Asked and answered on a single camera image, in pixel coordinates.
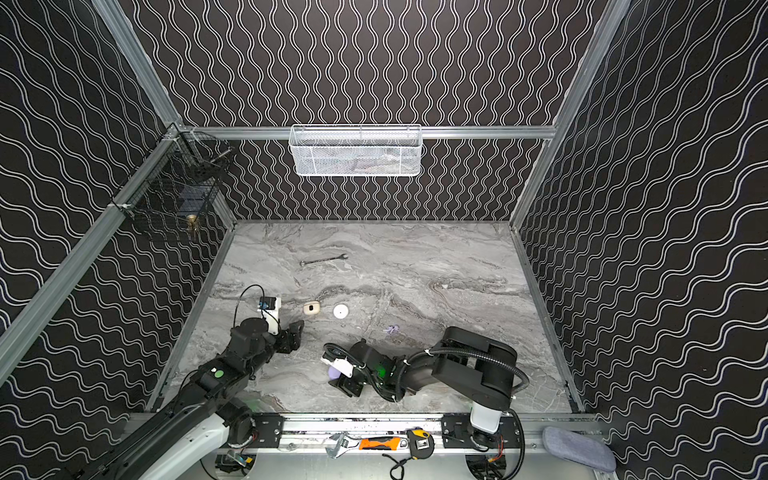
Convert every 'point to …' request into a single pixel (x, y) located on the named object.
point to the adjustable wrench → (339, 437)
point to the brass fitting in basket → (191, 218)
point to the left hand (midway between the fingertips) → (299, 323)
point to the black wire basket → (180, 187)
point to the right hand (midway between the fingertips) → (339, 372)
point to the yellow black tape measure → (421, 443)
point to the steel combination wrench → (343, 256)
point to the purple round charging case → (333, 373)
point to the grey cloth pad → (580, 448)
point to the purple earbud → (391, 328)
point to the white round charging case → (340, 311)
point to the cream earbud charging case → (312, 308)
